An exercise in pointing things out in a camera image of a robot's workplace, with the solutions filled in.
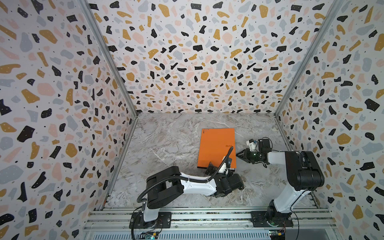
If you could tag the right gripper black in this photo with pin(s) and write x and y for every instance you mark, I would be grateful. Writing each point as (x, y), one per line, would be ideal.
(249, 154)

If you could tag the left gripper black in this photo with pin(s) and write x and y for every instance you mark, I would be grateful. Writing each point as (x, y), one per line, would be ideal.
(210, 168)

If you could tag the orange folder black inside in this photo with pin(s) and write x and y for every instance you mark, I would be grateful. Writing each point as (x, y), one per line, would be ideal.
(214, 146)

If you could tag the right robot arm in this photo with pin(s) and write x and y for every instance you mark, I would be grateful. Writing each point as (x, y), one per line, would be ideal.
(303, 175)

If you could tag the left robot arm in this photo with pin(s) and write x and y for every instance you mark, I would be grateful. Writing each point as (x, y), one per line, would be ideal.
(164, 187)

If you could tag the right circuit board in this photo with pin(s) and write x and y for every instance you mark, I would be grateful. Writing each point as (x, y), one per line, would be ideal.
(277, 235)

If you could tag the circuit board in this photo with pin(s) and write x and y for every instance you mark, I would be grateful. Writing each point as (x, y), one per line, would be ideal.
(277, 235)
(149, 236)

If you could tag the left circuit board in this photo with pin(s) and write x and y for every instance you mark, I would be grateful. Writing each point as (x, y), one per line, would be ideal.
(149, 236)

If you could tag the left corner aluminium profile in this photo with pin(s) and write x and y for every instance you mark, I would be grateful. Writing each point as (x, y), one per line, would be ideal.
(84, 5)

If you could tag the corner aluminium profile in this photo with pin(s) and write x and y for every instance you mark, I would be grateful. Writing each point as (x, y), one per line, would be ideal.
(331, 14)
(84, 5)

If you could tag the right corner aluminium profile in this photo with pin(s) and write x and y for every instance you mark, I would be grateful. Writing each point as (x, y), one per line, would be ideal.
(331, 14)

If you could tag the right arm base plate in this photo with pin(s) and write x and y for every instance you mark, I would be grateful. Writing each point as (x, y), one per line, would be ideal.
(264, 219)

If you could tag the aluminium mounting rail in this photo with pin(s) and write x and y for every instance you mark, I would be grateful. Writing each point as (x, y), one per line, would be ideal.
(211, 218)

